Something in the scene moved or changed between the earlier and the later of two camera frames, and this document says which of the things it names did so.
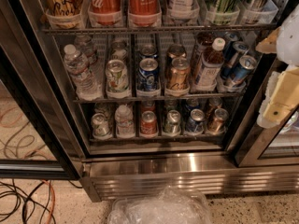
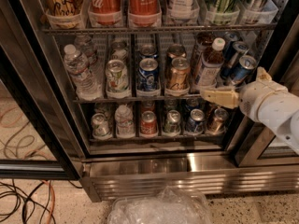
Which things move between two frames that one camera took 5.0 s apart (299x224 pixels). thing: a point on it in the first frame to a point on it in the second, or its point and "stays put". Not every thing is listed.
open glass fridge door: [36, 140] stays put
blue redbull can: [247, 63] stays put
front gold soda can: [178, 78] stays put
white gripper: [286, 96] to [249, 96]
